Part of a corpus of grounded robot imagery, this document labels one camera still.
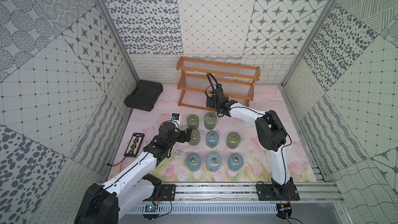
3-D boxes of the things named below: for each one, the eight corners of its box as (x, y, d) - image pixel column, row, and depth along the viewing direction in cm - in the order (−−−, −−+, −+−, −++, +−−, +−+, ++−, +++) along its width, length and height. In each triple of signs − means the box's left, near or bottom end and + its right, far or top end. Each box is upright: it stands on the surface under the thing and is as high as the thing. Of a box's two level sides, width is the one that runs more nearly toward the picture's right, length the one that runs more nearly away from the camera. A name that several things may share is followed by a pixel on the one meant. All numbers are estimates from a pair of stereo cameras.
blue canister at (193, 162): (187, 171, 82) (185, 166, 76) (188, 157, 87) (186, 151, 80) (200, 171, 83) (200, 166, 76) (200, 157, 87) (200, 152, 80)
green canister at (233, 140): (226, 148, 91) (228, 142, 84) (225, 138, 95) (227, 131, 88) (238, 148, 91) (241, 142, 84) (236, 138, 95) (239, 131, 88)
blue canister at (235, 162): (228, 171, 83) (231, 166, 76) (227, 158, 87) (229, 152, 80) (241, 171, 83) (244, 166, 76) (239, 158, 87) (242, 152, 80)
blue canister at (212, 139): (206, 147, 91) (206, 141, 84) (205, 137, 95) (206, 130, 88) (218, 147, 91) (219, 141, 84) (217, 137, 95) (218, 130, 88)
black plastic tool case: (126, 107, 109) (122, 102, 104) (141, 84, 124) (139, 79, 119) (151, 112, 106) (148, 107, 102) (164, 88, 121) (162, 82, 117)
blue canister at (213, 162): (206, 172, 82) (206, 167, 75) (206, 157, 87) (206, 151, 80) (220, 172, 82) (222, 167, 75) (220, 157, 87) (221, 151, 80)
